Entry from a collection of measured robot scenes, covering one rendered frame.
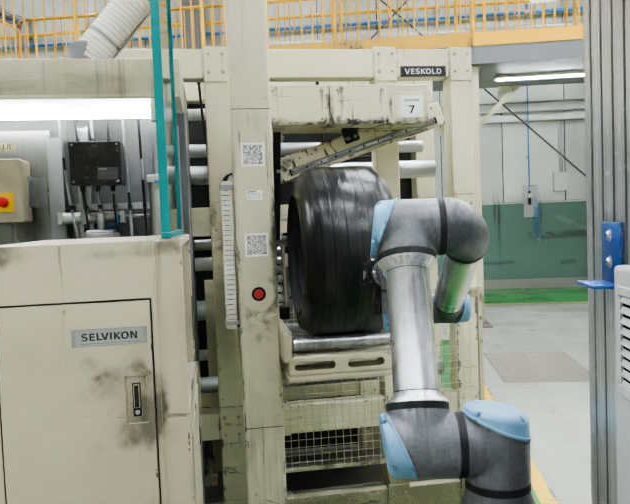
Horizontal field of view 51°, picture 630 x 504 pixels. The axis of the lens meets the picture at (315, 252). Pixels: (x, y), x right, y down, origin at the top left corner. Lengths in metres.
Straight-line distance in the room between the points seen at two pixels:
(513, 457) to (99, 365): 0.82
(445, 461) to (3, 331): 0.88
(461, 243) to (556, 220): 10.21
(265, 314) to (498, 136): 9.56
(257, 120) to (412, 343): 1.13
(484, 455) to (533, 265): 10.30
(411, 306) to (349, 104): 1.34
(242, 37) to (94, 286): 1.08
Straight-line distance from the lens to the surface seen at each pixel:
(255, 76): 2.18
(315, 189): 2.05
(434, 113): 2.71
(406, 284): 1.27
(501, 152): 11.45
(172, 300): 1.40
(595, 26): 1.09
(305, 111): 2.44
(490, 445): 1.22
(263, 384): 2.20
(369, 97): 2.50
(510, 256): 11.38
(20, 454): 1.51
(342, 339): 2.12
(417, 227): 1.29
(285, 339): 2.06
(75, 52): 2.52
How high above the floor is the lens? 1.30
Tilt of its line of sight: 3 degrees down
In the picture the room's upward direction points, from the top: 2 degrees counter-clockwise
